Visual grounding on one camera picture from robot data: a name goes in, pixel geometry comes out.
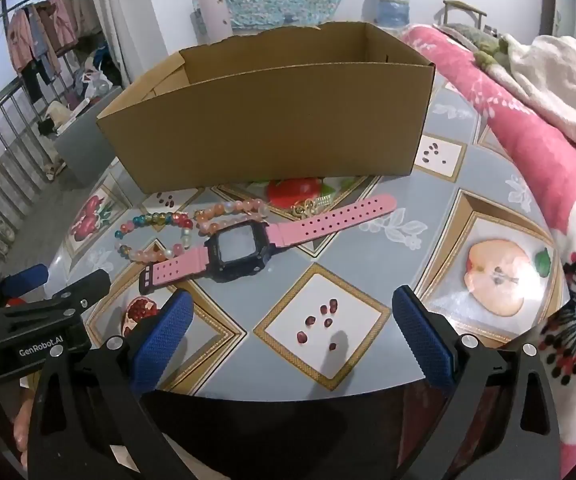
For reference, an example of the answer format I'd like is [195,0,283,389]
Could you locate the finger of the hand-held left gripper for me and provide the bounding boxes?
[0,268,112,333]
[0,266,49,306]

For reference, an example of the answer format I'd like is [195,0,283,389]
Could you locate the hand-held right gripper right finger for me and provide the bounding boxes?
[392,285,561,480]

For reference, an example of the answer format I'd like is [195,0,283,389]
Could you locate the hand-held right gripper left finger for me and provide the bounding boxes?
[26,289,195,480]

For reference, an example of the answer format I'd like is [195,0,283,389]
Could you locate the multicolour bead bracelet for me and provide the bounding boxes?
[114,211,196,264]

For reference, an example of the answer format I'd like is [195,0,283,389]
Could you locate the orange bead bracelet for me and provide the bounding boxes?
[195,199,271,235]

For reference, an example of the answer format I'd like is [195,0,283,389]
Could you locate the pink strap watch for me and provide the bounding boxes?
[138,194,397,295]

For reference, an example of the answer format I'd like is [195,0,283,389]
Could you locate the brown cardboard box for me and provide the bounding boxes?
[96,21,436,195]

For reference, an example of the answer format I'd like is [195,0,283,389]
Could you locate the person's left hand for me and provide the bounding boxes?
[12,375,36,468]

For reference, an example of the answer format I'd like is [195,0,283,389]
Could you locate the grey board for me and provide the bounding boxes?
[52,105,123,191]

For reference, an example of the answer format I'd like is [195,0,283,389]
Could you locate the pile of plastic bags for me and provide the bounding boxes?
[72,45,123,106]

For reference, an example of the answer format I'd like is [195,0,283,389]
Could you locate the pink floral blanket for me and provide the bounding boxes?
[400,24,576,480]

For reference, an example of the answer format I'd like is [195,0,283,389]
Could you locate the hanging clothes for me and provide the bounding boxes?
[5,0,103,103]

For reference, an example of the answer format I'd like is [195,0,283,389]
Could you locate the white fleece blanket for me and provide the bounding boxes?
[505,35,576,171]

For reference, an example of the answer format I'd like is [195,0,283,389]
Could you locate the grey green cloth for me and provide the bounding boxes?
[435,24,519,71]

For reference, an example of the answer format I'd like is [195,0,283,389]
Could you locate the pale pink board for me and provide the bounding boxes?
[199,0,233,46]

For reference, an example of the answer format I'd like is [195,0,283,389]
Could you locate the wooden chair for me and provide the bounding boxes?
[440,0,486,31]

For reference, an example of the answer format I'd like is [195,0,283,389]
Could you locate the blue water jug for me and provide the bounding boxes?
[374,0,413,27]

